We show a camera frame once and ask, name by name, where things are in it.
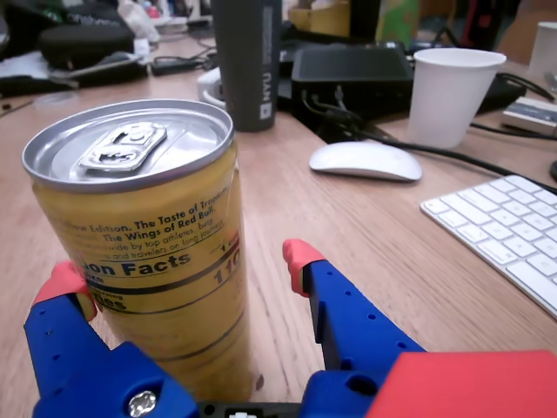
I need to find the white paper cup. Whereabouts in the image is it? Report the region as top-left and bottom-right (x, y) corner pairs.
(407, 47), (508, 150)
(527, 21), (557, 84)

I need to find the white computer mouse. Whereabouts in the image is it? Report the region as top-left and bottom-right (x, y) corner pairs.
(308, 141), (424, 183)

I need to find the white keyboard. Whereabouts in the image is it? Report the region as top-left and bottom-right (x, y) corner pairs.
(419, 174), (557, 321)

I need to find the black flat device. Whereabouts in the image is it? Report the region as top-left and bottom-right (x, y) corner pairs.
(150, 55), (210, 78)

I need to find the black flat folder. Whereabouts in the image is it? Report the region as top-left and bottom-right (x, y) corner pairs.
(0, 51), (149, 99)

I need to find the black stand with red letter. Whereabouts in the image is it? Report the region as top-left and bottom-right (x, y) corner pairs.
(456, 0), (500, 50)

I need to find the red wrist camera mount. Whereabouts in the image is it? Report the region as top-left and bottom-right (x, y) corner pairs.
(365, 350), (557, 418)

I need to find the green patterned object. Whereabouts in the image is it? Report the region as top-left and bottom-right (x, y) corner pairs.
(376, 0), (419, 50)

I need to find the clear plastic bag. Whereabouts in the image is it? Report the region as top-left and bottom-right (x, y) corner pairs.
(117, 0), (161, 44)

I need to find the dark grey NYU bottle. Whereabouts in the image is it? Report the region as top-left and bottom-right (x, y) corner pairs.
(211, 0), (283, 133)

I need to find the yellow box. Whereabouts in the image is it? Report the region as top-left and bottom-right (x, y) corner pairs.
(287, 0), (352, 38)

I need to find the black dock box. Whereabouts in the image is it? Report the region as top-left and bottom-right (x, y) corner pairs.
(290, 43), (415, 131)

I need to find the black bag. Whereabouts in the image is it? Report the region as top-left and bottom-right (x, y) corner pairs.
(0, 0), (131, 62)

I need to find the blue gripper finger with pink tip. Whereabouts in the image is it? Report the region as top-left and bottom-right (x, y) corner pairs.
(23, 260), (201, 418)
(282, 238), (426, 381)

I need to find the black cable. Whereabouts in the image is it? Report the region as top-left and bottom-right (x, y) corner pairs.
(495, 71), (557, 104)

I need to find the black oval case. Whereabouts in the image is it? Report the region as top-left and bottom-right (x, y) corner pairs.
(37, 24), (135, 71)

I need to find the small grey white box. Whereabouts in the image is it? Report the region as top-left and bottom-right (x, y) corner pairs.
(500, 96), (557, 137)

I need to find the yellow energy drink can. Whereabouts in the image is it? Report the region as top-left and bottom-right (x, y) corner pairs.
(21, 98), (256, 400)

